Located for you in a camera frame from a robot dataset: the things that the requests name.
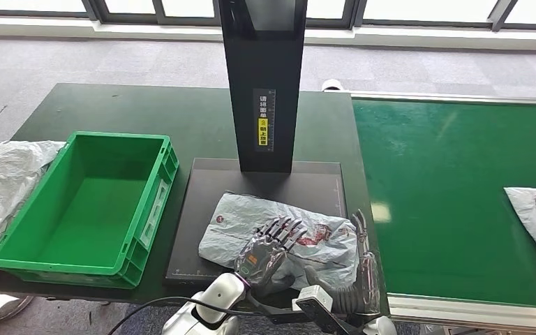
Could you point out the green plastic crate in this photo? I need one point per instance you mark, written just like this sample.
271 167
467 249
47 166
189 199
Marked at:
87 217

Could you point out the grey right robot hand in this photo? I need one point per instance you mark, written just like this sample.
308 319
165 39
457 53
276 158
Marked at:
369 273

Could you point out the dark window frame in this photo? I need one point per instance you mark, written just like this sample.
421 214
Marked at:
499 11

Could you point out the silver conveyor frame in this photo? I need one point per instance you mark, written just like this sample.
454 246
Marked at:
457 312

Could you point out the green conveyor belt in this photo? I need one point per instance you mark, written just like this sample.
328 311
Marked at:
443 185

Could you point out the crumpled pale grey plastic bag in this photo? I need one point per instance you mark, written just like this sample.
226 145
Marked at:
0 189

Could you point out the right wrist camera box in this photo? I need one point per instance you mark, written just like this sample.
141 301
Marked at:
316 303

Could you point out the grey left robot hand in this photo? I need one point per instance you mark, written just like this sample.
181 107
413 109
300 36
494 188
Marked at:
261 263

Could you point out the white window sill ledge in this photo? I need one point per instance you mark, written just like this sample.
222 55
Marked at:
388 37

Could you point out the dark green table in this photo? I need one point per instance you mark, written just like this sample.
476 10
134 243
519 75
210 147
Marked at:
134 115

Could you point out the yellow black label sticker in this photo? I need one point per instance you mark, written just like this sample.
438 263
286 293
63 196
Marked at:
263 131

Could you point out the black inbound scanner machine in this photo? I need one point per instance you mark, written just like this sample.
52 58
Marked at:
263 69

